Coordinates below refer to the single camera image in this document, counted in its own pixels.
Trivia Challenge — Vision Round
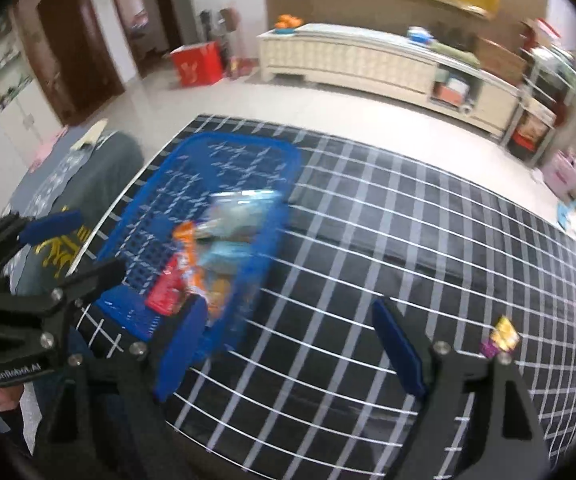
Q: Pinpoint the green folded cloth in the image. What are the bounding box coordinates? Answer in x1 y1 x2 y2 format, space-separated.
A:
428 42 481 68

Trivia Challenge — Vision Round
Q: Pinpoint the red pizza snack packet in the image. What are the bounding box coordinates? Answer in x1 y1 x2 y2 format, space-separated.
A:
147 252 189 317

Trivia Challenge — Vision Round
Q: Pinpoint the cardboard box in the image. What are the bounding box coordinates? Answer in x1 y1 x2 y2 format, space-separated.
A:
475 39 528 86

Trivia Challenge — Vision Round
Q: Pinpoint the brown door frame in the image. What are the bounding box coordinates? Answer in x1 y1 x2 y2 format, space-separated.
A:
102 0 183 66

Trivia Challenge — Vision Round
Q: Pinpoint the clear pastry packet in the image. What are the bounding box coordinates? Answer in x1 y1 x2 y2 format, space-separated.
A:
207 279 233 322

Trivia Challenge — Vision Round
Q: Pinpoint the grey blanket with crown print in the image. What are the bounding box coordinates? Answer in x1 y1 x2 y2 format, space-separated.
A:
10 130 143 301

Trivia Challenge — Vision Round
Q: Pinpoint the blue plastic basket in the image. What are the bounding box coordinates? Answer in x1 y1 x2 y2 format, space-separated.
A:
92 132 301 356

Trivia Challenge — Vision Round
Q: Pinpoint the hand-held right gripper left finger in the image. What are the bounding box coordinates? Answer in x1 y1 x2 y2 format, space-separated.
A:
32 295 209 480

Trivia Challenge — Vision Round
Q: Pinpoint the white wire shelf rack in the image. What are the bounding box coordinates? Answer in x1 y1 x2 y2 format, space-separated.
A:
500 20 576 166

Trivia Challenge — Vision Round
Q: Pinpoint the black checked tablecloth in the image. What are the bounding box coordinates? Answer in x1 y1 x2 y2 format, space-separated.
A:
68 114 576 480

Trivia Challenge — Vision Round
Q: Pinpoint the floor mop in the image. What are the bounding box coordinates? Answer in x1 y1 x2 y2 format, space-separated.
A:
200 7 241 78

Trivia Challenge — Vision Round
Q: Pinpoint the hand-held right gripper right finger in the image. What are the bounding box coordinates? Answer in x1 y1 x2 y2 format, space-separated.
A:
372 299 551 480

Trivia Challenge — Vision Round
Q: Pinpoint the person's left hand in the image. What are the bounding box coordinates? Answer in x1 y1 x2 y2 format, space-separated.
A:
0 385 23 413

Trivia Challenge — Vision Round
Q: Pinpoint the blue white tissue box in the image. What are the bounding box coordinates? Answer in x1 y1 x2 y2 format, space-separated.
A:
407 26 435 46

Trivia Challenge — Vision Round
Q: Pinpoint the brown wooden door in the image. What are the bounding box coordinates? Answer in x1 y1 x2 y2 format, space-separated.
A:
5 0 128 131

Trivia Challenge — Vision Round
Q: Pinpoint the cream TV cabinet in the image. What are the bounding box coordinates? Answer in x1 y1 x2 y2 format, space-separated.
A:
257 22 524 138

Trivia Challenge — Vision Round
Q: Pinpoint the small orange box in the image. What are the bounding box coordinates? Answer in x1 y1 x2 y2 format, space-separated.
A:
438 82 469 106

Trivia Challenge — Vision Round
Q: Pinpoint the orange snack packet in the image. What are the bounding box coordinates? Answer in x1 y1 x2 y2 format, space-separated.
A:
174 221 209 291

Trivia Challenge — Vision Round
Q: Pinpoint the pink tote bag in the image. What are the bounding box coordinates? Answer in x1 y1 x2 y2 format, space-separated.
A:
540 149 576 196

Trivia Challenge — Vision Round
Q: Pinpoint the light blue snack packet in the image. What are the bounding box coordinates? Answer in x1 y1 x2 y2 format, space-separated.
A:
200 240 253 276

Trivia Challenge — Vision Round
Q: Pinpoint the red paper bag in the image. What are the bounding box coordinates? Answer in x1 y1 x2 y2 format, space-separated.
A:
169 41 225 87

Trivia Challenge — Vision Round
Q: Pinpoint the cream cloth piece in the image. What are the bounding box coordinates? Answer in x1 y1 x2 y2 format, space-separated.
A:
70 119 111 151

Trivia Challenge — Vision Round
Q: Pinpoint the pink cloth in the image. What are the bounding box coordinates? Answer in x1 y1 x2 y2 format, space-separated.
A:
30 127 68 171

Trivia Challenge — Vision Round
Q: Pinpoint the yellow purple snack packet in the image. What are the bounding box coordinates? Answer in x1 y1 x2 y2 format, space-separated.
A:
482 316 520 359

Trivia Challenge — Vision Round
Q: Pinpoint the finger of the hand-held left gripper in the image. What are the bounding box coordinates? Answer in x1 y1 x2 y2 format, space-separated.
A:
18 210 86 248
58 258 129 309

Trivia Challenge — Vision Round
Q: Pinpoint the teal striped snack packet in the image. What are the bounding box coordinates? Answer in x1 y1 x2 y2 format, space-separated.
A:
208 190 281 241

